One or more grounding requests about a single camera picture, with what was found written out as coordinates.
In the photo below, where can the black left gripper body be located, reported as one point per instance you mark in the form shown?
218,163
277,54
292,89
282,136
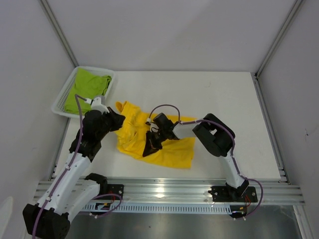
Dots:
102,133

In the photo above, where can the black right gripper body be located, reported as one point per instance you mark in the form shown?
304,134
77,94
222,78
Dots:
160,136

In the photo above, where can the yellow shorts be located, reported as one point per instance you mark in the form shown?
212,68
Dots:
131,140

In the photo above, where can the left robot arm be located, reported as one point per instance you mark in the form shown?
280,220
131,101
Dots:
51,216

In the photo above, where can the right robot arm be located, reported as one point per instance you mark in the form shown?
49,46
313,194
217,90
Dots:
217,138

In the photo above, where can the green shorts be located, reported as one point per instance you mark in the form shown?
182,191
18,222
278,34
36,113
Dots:
87,85

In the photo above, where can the white plastic basket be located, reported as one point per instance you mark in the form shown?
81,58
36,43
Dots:
58,105

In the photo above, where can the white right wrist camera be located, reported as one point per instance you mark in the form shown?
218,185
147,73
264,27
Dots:
152,125

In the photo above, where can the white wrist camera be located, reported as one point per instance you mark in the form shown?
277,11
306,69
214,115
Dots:
97,104
152,125

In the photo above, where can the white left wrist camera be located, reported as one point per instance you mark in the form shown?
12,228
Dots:
97,104

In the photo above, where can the aluminium mounting rail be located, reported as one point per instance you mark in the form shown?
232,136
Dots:
178,191

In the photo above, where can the slotted cable duct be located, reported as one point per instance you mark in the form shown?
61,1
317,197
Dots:
206,208

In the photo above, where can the left frame post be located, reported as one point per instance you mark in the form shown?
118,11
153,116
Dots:
52,19

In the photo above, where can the frame post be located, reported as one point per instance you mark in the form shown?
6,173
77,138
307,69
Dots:
52,19
283,30

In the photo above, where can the right frame post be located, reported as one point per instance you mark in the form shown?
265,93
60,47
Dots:
283,30

